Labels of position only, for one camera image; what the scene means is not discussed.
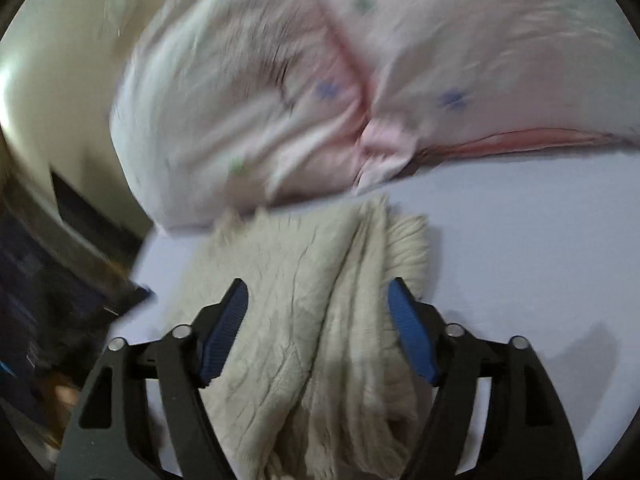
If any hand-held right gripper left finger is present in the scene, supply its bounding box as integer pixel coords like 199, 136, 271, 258
54, 278, 249, 480

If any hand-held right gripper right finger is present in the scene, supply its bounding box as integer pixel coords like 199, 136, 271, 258
387, 277, 584, 480

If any cream knitted sweater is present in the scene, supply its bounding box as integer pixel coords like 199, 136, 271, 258
165, 195, 431, 480

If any lavender bed sheet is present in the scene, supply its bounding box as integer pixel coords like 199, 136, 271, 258
107, 150, 640, 480

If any pink floral quilt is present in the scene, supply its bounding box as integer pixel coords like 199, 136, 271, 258
109, 0, 640, 235

